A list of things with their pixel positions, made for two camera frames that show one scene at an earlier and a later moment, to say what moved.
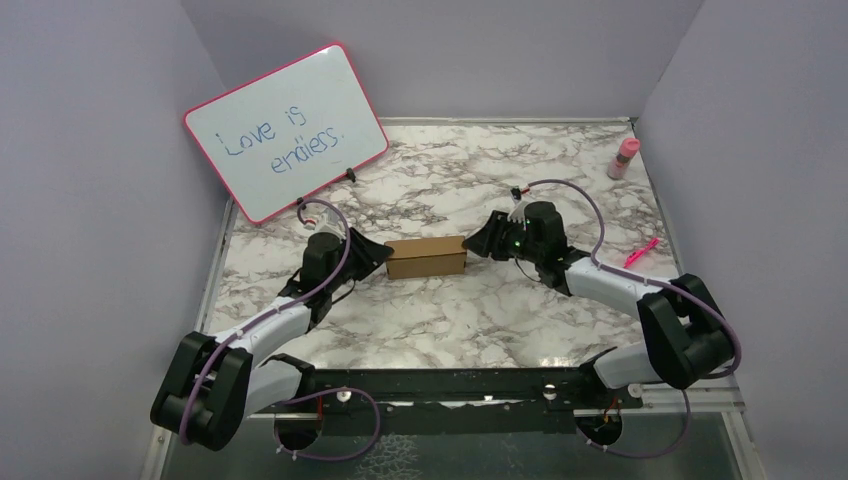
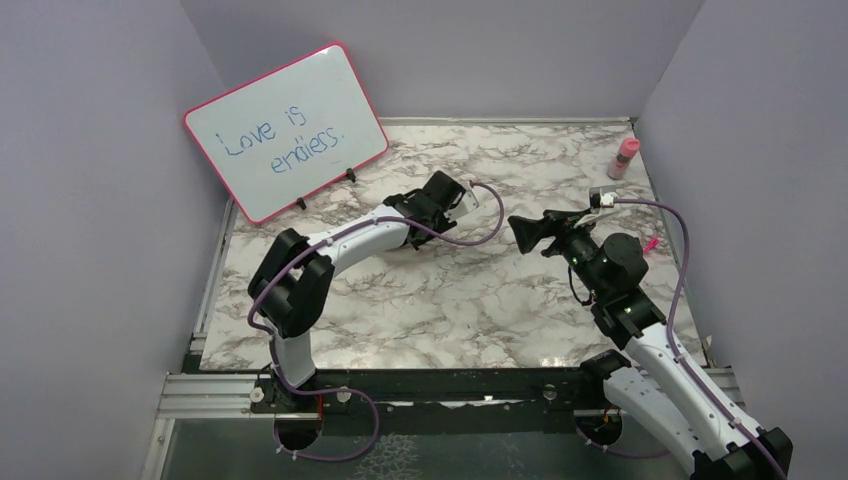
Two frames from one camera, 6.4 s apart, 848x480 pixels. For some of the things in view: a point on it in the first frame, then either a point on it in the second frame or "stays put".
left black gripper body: x=345 y=275 to x=442 y=222
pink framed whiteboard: x=283 y=135 stays put
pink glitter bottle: x=628 y=148 stays put
